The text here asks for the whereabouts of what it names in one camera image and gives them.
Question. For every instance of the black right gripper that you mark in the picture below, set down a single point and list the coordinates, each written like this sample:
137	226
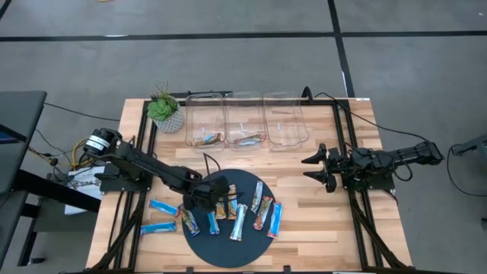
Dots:
333	163

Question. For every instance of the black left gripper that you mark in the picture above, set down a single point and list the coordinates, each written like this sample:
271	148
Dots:
205	194

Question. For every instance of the orange and teal granola bar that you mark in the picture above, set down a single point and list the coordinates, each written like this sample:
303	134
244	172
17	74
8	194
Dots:
232	209

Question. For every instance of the orange and green granola bar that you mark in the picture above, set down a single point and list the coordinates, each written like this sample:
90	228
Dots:
207	140
220	211

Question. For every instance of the white and green granola bar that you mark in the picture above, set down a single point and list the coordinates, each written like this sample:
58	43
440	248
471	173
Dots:
257	196

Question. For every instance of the silver and blue granola bar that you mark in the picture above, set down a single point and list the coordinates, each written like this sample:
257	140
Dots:
238	222

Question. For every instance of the red and green granola bar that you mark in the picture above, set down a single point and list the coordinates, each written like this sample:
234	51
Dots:
263	213
249	140

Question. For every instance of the blue granola bar red ends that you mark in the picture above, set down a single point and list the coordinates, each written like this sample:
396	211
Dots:
275	220
158	228
163	208

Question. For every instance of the blue and green granola bar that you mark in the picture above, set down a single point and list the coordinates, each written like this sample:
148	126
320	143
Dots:
189	222

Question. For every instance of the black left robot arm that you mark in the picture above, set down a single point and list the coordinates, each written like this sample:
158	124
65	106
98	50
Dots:
144	163

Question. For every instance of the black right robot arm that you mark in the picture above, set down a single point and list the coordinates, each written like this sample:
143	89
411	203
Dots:
380	160

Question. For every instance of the clear plastic bin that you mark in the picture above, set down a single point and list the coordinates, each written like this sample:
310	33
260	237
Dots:
245	118
205	118
285	125

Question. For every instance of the round dark woven placemat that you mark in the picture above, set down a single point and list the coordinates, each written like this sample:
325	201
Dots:
228	251

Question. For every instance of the small black table clamp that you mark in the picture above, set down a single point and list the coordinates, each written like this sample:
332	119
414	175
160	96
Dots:
287	269
189	269

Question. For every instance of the succulent in patterned pot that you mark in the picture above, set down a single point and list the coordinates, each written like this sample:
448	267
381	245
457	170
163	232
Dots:
172	121

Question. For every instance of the white paper box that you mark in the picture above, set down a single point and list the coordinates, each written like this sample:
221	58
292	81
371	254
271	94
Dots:
81	180

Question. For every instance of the grey equipment stand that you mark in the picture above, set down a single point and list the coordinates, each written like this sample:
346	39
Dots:
475	145

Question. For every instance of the black metal stand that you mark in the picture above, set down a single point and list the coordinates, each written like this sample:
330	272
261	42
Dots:
57	192

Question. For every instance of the grey desk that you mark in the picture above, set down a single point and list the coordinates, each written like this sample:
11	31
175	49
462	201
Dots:
19	125

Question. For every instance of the black aluminium rig frame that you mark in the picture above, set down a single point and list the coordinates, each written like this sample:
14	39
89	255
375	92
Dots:
323	102

